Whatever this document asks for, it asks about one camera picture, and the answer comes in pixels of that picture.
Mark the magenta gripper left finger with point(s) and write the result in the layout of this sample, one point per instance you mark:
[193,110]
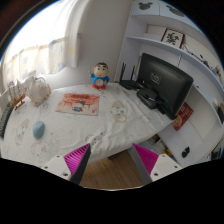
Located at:
[70,167]

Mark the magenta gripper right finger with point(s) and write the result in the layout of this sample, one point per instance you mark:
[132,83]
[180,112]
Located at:
[150,166]

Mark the black computer monitor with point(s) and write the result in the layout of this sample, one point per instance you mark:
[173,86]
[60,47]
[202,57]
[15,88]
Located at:
[168,81]

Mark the black wifi router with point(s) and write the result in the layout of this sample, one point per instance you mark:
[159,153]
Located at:
[128,84]

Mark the white patterned tablecloth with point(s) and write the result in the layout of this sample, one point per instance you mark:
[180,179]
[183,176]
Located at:
[122,120]

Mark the black set-top box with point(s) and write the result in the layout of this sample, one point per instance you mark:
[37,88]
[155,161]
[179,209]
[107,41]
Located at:
[150,98]

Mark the light blue computer mouse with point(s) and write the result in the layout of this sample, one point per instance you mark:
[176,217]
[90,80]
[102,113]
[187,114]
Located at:
[38,129]

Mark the cartoon boy figurine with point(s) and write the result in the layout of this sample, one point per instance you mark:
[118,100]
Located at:
[99,75]

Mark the white sheer curtain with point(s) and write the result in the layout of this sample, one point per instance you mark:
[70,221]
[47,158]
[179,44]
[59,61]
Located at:
[47,43]

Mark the white wall shelf unit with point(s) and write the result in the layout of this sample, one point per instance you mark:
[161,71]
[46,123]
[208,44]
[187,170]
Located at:
[202,136]

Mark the red book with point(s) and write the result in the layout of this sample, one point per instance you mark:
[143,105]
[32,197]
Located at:
[182,116]

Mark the wooden model sailboat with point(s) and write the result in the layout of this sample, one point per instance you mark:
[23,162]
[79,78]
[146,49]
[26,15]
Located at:
[17,94]

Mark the dark keyboard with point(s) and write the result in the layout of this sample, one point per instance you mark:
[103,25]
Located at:
[4,119]

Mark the framed floral picture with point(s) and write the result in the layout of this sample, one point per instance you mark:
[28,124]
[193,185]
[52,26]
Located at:
[173,37]

